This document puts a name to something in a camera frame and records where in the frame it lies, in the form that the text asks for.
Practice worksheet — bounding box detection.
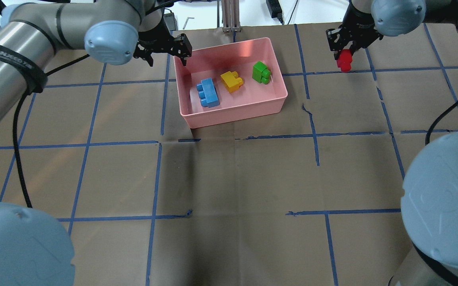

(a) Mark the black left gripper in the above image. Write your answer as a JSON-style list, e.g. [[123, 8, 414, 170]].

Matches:
[[133, 30, 192, 67]]

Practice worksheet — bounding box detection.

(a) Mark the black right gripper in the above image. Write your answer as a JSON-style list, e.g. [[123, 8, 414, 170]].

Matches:
[[326, 25, 384, 60]]

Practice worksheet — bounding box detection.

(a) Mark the red toy block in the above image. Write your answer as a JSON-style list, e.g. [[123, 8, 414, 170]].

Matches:
[[336, 49, 353, 73]]

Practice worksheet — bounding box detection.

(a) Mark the blue toy block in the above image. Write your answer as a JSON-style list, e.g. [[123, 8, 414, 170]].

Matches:
[[196, 78, 220, 108]]

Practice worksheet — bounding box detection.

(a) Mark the yellow toy block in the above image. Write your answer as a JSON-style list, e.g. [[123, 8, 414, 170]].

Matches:
[[220, 71, 244, 93]]

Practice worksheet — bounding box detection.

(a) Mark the green toy block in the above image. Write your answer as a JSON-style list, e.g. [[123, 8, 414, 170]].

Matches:
[[252, 61, 272, 85]]

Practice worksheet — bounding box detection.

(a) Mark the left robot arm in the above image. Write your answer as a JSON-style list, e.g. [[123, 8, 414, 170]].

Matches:
[[0, 0, 192, 286]]

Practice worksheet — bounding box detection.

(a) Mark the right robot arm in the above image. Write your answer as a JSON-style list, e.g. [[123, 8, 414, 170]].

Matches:
[[326, 0, 458, 286]]

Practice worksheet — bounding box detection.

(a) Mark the pink plastic box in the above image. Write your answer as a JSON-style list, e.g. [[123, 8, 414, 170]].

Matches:
[[174, 37, 288, 129]]

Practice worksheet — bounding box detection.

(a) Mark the black usb hub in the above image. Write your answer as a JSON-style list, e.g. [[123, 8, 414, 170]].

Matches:
[[163, 12, 178, 31]]

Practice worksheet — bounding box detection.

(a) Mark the black power adapter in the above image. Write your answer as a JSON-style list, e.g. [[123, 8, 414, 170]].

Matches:
[[266, 0, 285, 25]]

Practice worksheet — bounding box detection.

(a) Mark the aluminium frame post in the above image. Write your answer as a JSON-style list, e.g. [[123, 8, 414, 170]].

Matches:
[[221, 0, 241, 33]]

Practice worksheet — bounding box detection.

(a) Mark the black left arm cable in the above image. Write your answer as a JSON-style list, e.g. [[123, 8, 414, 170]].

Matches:
[[12, 54, 90, 209]]

